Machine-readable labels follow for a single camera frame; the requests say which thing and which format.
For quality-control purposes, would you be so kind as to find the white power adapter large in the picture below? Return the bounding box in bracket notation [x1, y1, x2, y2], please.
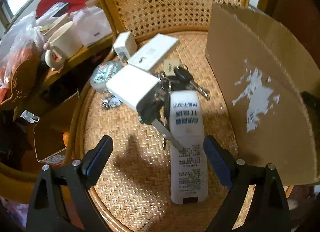
[106, 65, 163, 127]

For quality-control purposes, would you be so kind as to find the white tissue box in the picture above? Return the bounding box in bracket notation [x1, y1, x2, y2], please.
[72, 6, 112, 47]

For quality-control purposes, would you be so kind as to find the cream ceramic mug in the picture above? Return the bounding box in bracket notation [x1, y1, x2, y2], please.
[43, 21, 83, 71]

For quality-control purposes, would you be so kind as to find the white remote control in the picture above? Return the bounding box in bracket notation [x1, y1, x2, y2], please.
[169, 90, 208, 204]

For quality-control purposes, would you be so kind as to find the bunch of keys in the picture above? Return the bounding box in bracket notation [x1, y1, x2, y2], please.
[138, 58, 211, 151]

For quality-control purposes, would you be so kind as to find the cardboard box of oranges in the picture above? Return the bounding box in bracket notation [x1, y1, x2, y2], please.
[33, 93, 79, 166]

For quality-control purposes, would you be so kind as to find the white flat rectangular device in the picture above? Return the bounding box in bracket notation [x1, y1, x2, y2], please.
[127, 33, 180, 72]

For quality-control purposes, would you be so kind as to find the brown cardboard box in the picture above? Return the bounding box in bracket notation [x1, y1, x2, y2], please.
[205, 4, 319, 185]

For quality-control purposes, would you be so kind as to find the clear plastic bag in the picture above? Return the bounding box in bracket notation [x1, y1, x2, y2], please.
[1, 11, 44, 89]

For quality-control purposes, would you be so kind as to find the rattan cane chair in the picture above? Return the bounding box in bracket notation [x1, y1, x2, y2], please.
[0, 0, 296, 232]

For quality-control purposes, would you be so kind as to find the small white plug adapter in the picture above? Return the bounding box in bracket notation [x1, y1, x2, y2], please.
[113, 31, 137, 60]

